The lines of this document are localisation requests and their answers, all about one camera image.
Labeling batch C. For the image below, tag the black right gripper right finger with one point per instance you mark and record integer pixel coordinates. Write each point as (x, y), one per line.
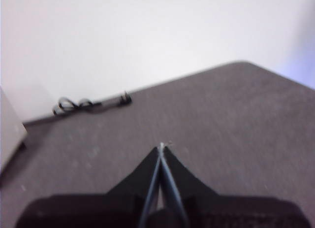
(184, 181)

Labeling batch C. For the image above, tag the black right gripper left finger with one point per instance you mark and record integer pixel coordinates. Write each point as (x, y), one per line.
(137, 181)

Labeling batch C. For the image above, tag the white Toshiba toaster oven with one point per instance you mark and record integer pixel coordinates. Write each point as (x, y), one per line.
(9, 119)

